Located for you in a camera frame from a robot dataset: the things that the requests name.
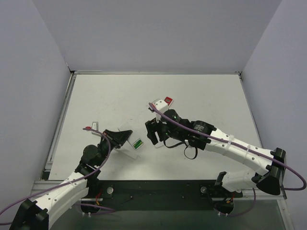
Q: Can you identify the grey white remote control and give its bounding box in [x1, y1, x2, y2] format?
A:
[118, 122, 144, 150]

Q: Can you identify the small white battery cover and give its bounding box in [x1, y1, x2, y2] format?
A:
[154, 142, 164, 149]

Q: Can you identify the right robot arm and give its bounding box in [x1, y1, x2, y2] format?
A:
[145, 109, 286, 196]

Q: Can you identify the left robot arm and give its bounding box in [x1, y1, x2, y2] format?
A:
[10, 129, 133, 230]

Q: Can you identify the red white remote control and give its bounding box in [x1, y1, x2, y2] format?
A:
[164, 97, 173, 106]

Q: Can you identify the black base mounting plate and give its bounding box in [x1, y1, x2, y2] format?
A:
[79, 180, 243, 211]

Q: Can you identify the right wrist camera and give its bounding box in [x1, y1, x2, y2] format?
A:
[149, 99, 168, 122]

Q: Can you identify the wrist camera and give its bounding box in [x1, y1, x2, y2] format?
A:
[85, 122, 100, 136]
[149, 99, 168, 122]

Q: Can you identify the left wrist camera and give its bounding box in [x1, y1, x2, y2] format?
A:
[85, 122, 100, 136]

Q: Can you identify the aluminium table frame rail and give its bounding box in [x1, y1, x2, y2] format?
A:
[28, 69, 287, 202]

